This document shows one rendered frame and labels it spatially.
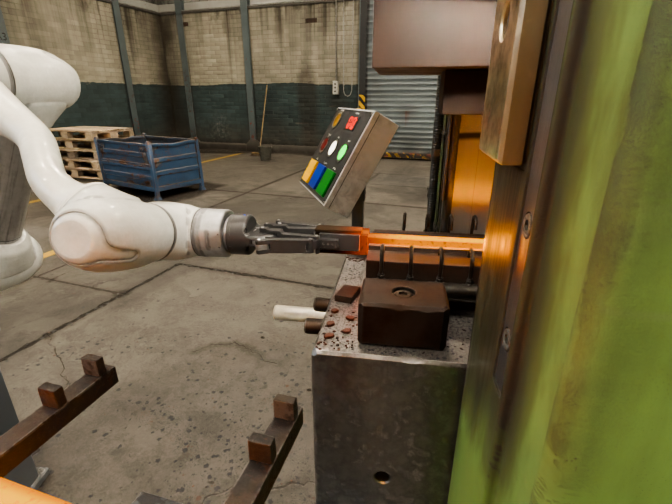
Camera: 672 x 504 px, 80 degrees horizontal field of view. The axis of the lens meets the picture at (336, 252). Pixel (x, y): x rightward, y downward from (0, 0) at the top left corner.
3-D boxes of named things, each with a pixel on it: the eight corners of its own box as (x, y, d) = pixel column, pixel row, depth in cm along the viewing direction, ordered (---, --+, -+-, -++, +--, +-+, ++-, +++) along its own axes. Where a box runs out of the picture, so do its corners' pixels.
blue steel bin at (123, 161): (102, 190, 564) (91, 136, 538) (153, 181, 627) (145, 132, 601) (157, 201, 506) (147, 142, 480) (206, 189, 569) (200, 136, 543)
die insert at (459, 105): (441, 114, 58) (445, 69, 56) (437, 112, 65) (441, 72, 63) (671, 116, 54) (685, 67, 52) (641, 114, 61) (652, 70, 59)
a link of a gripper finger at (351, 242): (320, 232, 71) (319, 233, 70) (359, 234, 70) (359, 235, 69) (320, 248, 72) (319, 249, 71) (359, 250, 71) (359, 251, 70)
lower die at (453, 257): (364, 303, 67) (366, 255, 64) (373, 258, 85) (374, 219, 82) (642, 323, 61) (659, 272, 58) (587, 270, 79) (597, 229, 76)
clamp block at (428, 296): (356, 344, 56) (357, 302, 53) (362, 313, 64) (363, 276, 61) (446, 352, 54) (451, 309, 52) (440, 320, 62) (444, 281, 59)
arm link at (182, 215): (214, 257, 81) (180, 266, 68) (144, 253, 83) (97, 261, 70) (215, 203, 80) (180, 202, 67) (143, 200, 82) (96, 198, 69)
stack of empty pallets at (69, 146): (44, 175, 668) (32, 129, 641) (90, 167, 745) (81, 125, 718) (102, 180, 629) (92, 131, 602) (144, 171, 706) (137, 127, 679)
